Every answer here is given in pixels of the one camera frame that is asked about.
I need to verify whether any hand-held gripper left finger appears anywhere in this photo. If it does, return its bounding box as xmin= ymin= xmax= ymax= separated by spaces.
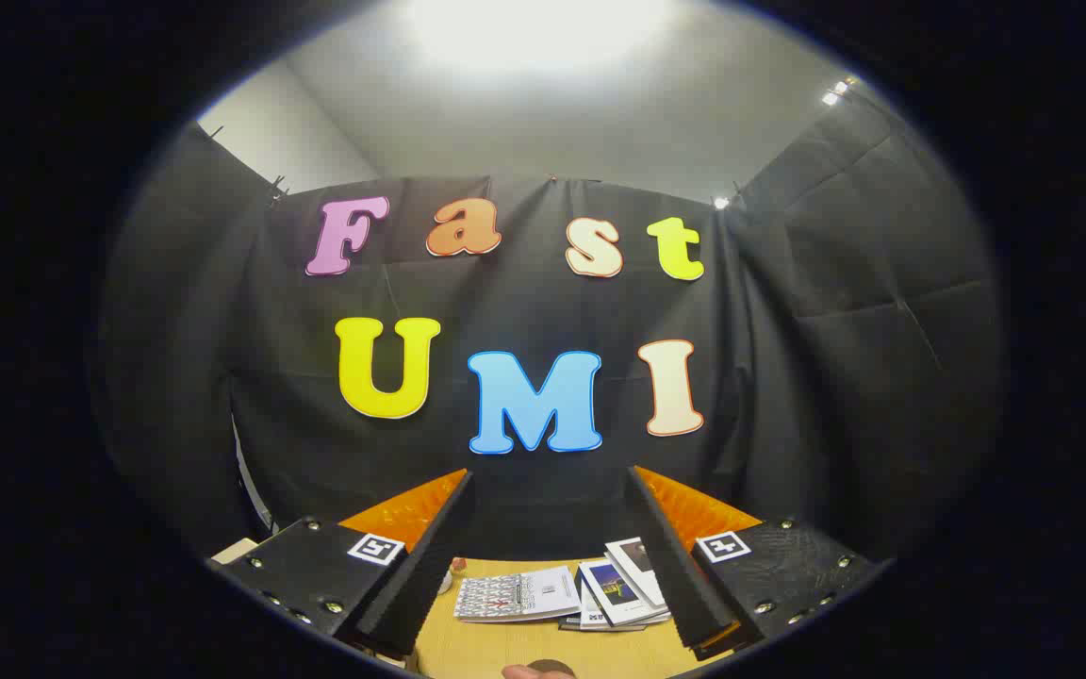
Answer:
xmin=211 ymin=469 xmax=475 ymax=658

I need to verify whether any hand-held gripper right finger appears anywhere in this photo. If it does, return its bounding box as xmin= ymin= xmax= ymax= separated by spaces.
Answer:
xmin=625 ymin=465 xmax=887 ymax=661

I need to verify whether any blue cover book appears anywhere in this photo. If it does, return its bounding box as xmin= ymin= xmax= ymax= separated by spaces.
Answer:
xmin=578 ymin=559 xmax=671 ymax=628

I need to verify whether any grey patterned book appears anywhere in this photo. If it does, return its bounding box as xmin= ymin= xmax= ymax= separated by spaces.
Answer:
xmin=453 ymin=566 xmax=583 ymax=623

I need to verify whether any white book with black print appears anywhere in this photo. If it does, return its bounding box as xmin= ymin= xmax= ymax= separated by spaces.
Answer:
xmin=579 ymin=604 xmax=643 ymax=631

